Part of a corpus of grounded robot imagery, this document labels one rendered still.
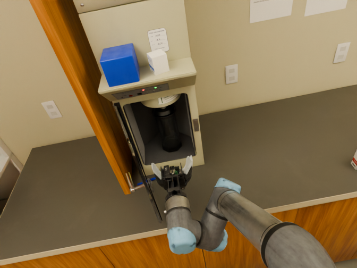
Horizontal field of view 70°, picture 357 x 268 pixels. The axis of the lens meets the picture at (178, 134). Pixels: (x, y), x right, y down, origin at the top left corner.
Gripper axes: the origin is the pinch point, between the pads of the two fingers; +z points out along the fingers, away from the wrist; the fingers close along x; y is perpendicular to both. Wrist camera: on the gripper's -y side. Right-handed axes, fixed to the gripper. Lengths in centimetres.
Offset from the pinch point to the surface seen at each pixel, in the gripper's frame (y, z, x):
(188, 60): 31.6, 14.0, -12.8
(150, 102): 14.2, 20.1, 4.3
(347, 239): -78, -9, -84
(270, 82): -14, 60, -63
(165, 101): 14.2, 19.1, -1.7
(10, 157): -28, 56, 102
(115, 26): 46.2, 16.8, 8.4
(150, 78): 31.6, 6.7, 0.9
